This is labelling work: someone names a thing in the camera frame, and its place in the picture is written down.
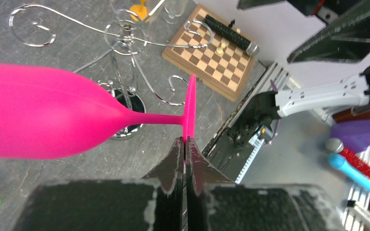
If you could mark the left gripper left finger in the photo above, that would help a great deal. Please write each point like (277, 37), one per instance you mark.
(151, 203)

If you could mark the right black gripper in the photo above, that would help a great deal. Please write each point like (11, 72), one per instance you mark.
(312, 8)

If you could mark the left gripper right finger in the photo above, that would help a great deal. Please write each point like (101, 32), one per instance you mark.
(216, 203)

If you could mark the chrome wine glass rack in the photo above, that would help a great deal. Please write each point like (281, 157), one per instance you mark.
(124, 36)

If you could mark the pink wine glass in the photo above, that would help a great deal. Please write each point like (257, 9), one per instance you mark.
(49, 113)

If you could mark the orange wine glass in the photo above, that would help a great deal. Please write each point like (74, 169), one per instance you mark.
(140, 10)

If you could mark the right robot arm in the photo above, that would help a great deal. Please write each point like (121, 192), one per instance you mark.
(350, 91)

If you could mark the purple wedge object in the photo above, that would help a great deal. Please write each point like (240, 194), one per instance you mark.
(355, 135)

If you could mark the grey microphone head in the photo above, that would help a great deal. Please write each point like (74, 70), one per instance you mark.
(335, 145)

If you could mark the teal ball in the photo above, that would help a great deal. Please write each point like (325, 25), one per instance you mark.
(339, 163)

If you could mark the white chess piece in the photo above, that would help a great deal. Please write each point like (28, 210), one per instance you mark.
(220, 49)

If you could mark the black bar on chessboard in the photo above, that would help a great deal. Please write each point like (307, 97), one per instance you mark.
(251, 48)

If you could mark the wooden chessboard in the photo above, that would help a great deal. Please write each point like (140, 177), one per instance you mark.
(226, 72)

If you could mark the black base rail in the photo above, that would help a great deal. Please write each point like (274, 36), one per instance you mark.
(229, 149)

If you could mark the white slotted cable duct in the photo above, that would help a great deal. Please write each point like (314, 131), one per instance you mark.
(256, 143)

